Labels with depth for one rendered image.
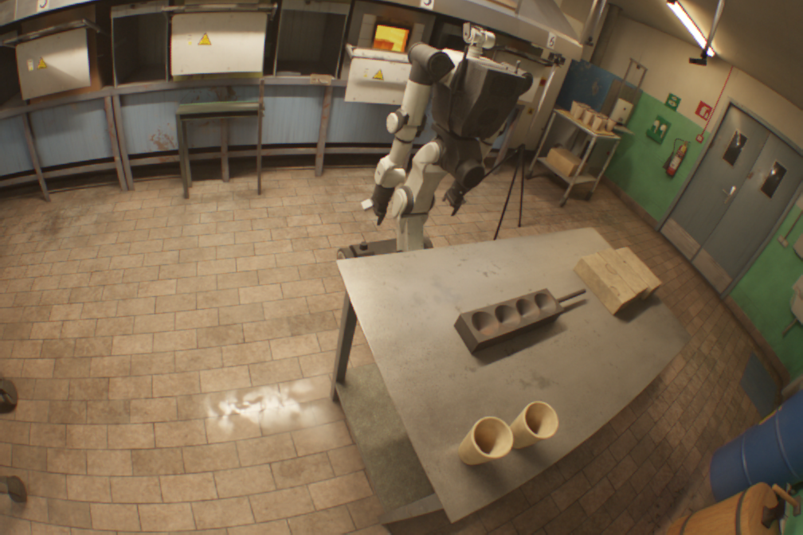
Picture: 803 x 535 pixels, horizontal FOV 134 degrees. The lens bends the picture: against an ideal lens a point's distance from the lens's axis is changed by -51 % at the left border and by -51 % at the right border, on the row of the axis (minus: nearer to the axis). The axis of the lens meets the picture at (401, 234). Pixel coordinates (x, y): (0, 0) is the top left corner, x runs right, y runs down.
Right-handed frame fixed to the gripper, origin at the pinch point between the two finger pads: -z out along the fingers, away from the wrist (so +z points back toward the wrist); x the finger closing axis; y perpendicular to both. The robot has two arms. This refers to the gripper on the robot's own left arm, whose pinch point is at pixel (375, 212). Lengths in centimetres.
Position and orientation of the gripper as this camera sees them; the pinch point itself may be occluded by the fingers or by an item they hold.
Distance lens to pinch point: 163.0
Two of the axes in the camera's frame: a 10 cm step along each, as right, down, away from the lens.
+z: 3.0, -6.2, -7.2
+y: -8.7, 1.3, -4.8
